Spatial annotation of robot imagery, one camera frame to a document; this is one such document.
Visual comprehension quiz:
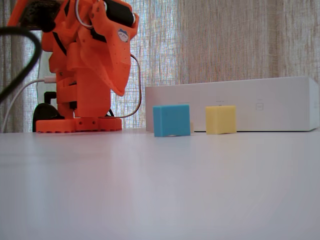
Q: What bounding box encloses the orange gripper black servo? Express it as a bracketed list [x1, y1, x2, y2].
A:
[61, 0, 140, 98]

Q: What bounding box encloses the blue cuboid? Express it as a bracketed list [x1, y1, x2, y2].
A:
[152, 103, 192, 138]

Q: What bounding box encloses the yellow cuboid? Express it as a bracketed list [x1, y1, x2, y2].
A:
[205, 104, 238, 136]

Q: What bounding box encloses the white cardboard bin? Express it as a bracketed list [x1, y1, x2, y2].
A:
[144, 75, 320, 133]

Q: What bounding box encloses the black table clamp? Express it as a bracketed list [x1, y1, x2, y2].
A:
[32, 91, 66, 133]

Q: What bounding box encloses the white USB cable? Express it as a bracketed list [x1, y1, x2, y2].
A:
[0, 76, 57, 134]

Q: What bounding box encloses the orange robot base plate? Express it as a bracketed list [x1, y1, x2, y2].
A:
[35, 116, 124, 134]

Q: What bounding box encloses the wrist camera in orange mount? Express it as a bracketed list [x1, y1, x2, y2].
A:
[6, 0, 64, 33]

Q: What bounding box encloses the black camera cable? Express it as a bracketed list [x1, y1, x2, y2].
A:
[0, 25, 43, 101]

